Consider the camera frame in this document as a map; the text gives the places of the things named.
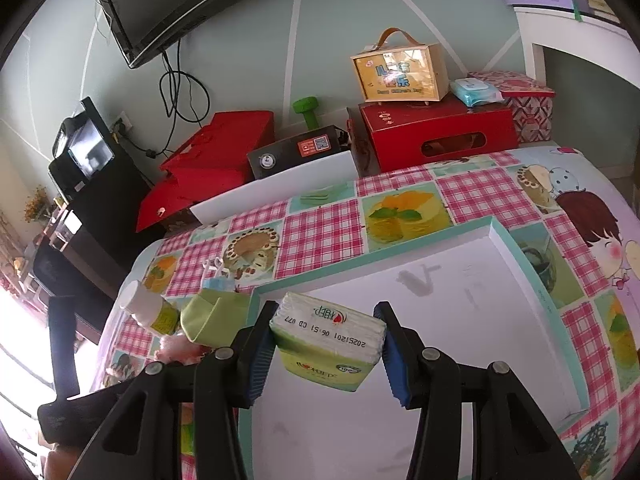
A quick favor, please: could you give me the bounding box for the green cloth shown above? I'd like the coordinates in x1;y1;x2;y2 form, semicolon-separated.
180;288;250;349

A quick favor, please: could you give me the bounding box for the blue surgical face mask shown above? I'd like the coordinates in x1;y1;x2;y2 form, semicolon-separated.
201;257;235;292

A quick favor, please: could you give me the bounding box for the small green tissue pack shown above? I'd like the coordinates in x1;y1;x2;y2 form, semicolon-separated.
269;292;386;392

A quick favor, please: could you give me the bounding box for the pink white zigzag towel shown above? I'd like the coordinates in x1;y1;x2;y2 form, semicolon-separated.
154;334;210;365

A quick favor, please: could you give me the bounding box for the black cabinet with monitor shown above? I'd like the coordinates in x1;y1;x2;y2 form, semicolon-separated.
32;98;164;333

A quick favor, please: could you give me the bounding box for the white pill bottle green label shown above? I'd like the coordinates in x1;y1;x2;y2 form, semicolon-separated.
116;281;180;336

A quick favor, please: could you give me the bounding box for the teal shallow cardboard tray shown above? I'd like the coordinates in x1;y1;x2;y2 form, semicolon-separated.
240;217;589;479

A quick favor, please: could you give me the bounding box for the red open gift bag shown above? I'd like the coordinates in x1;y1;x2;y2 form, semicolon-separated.
137;110;274;232

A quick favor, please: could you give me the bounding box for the colourful patterned tablecloth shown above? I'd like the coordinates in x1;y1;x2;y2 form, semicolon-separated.
89;145;640;480

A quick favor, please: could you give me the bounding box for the green dumbbell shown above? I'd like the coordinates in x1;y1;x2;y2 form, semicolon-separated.
292;96;320;130

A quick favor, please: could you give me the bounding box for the black box with QR label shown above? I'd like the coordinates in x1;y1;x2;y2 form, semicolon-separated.
247;125;350;179

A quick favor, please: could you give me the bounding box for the red gift box with window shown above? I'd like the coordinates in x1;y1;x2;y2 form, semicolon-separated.
347;94;518;176

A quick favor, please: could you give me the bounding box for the red patterned gift box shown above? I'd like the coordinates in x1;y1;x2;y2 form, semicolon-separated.
468;70;555;144

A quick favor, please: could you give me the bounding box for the blue wet wipes pack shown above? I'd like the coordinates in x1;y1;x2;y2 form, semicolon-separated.
449;78;504;107

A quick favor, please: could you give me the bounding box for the white shelf desk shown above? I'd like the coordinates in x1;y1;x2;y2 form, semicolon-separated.
513;5;640;181

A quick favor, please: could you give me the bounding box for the black hanging cable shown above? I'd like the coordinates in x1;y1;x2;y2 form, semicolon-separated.
114;39;213;162

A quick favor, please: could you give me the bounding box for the yellow wooden handle box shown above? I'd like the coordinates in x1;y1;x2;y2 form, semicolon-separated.
350;27;449;103

